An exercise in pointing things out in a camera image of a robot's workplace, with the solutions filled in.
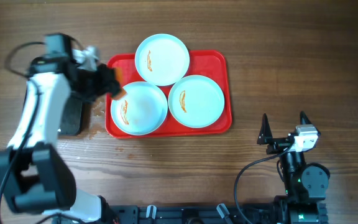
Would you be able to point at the black rectangular tray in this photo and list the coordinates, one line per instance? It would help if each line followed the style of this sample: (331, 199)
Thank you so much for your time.
(72, 118)

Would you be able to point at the red plastic tray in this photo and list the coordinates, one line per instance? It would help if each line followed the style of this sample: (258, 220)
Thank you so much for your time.
(209, 63)

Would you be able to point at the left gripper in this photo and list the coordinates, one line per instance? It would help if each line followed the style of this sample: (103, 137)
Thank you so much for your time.
(105, 81)

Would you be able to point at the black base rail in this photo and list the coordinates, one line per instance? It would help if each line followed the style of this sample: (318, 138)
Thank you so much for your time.
(197, 213)

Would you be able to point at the light blue plate top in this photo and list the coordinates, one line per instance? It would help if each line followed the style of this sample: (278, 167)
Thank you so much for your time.
(162, 59)

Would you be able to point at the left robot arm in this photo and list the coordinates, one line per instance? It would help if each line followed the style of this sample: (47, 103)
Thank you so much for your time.
(34, 179)

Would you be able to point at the light blue plate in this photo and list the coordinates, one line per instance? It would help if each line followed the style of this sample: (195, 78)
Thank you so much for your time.
(196, 101)
(162, 59)
(141, 111)

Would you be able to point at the green orange sponge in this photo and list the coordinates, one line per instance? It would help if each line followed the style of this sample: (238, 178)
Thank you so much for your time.
(119, 78)

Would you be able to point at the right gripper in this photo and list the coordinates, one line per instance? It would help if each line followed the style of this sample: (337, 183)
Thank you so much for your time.
(278, 143)

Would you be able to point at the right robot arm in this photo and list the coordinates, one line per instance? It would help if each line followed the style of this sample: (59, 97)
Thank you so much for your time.
(305, 184)

